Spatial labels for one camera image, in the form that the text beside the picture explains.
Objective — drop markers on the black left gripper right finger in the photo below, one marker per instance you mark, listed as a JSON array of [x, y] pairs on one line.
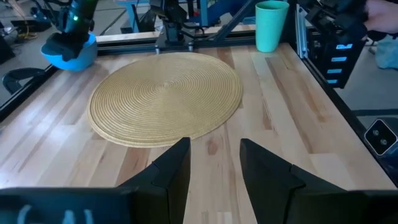
[[270, 193]]

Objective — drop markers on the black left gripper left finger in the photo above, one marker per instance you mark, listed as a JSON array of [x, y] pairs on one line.
[[168, 186]]

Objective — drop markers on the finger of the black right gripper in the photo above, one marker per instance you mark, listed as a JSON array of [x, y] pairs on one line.
[[65, 46]]

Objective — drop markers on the blue plastic bowl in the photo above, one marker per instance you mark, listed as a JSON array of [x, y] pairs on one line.
[[77, 63]]

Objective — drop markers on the green plastic cup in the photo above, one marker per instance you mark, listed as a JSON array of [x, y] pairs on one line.
[[270, 28]]

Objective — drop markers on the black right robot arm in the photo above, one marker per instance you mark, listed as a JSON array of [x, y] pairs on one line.
[[172, 31]]

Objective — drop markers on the black floor box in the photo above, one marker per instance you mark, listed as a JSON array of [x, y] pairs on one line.
[[31, 25]]

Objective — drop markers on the round woven straw placemat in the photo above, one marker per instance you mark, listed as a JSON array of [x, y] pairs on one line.
[[164, 99]]

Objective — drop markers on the black tower with blue bars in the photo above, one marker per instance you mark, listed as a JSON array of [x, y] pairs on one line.
[[320, 62]]

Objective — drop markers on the dark blue fabric object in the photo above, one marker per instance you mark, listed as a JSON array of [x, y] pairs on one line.
[[224, 12]]

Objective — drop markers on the pale blue bag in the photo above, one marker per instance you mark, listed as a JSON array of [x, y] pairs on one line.
[[387, 53]]

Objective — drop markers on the person's hand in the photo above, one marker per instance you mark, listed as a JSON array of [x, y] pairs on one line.
[[382, 15]]

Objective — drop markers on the black aluminium table frame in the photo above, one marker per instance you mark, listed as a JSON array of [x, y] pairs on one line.
[[124, 48]]

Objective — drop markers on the table-level camera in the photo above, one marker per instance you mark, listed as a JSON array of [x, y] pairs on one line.
[[380, 137]]

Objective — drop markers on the silver aluminium bracket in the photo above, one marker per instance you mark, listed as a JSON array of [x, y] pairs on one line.
[[301, 31]]

